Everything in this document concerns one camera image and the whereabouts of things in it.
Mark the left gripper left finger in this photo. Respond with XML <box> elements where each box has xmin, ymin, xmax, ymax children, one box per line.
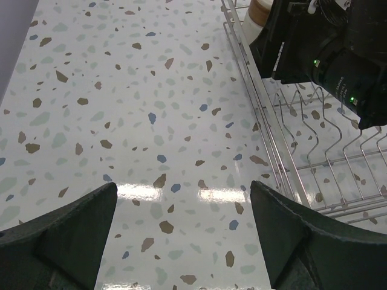
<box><xmin>1</xmin><ymin>182</ymin><xmax>117</xmax><ymax>289</ymax></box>

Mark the wire dish rack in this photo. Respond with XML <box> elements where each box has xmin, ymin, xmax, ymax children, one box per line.
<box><xmin>222</xmin><ymin>1</ymin><xmax>386</xmax><ymax>231</ymax></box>

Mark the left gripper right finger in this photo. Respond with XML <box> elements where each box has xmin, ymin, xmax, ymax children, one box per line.
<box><xmin>250</xmin><ymin>181</ymin><xmax>386</xmax><ymax>289</ymax></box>

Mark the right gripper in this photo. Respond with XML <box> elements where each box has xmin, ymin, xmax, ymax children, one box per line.
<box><xmin>249</xmin><ymin>1</ymin><xmax>349</xmax><ymax>84</ymax></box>

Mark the metal-lined cup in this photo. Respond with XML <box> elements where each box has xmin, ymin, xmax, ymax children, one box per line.
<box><xmin>242</xmin><ymin>0</ymin><xmax>273</xmax><ymax>45</ymax></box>

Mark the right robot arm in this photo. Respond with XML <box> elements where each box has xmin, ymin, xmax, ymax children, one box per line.
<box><xmin>250</xmin><ymin>1</ymin><xmax>386</xmax><ymax>130</ymax></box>

